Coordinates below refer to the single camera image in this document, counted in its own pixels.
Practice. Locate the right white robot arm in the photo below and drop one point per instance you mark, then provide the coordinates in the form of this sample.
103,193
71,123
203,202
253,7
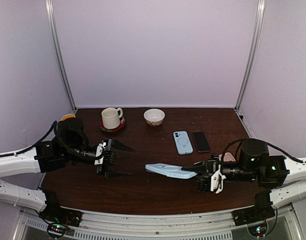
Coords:
282,175

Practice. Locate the white mug orange inside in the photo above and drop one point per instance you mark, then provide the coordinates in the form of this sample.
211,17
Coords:
68,116

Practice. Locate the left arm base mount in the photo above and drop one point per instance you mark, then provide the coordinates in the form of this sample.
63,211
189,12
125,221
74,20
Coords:
59,220

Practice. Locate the front aluminium rail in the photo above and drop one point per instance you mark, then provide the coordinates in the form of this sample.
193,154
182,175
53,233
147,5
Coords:
218,225

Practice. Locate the purple phone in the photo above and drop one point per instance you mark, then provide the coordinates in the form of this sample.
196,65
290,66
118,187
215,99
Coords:
201,142

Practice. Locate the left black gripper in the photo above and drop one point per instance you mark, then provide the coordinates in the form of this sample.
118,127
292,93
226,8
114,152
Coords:
109,174

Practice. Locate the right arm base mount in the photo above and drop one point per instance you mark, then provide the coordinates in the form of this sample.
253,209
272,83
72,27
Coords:
256,218

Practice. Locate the red patterned coaster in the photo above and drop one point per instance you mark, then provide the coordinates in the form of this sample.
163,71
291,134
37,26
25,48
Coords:
120,127

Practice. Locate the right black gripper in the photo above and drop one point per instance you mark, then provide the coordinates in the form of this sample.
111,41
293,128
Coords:
211,166

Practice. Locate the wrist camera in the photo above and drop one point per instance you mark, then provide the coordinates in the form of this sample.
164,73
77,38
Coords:
211,182
104,155

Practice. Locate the right aluminium frame post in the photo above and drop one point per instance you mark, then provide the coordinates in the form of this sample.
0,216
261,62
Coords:
257,30

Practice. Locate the white ceramic bowl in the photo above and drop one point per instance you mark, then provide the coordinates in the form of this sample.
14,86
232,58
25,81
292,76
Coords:
154,117

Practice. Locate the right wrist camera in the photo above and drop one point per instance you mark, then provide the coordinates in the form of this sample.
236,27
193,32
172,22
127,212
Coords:
211,182

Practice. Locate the left aluminium frame post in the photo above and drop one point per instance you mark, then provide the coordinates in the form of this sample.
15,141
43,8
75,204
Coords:
58,54

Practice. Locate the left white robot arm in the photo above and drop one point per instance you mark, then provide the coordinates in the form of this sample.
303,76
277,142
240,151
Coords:
64,142

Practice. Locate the aluminium frame post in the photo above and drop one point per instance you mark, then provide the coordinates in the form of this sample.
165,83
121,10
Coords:
257,30
58,54

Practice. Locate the phone blue case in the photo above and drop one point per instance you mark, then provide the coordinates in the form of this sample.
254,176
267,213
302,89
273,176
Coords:
182,143
171,171

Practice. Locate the pink phone case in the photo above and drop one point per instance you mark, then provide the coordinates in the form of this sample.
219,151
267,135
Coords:
227,158

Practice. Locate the cream ribbed mug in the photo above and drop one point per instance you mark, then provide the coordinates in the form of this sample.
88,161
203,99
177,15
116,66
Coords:
111,117

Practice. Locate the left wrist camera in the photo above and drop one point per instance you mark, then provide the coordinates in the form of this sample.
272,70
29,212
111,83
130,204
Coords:
104,155

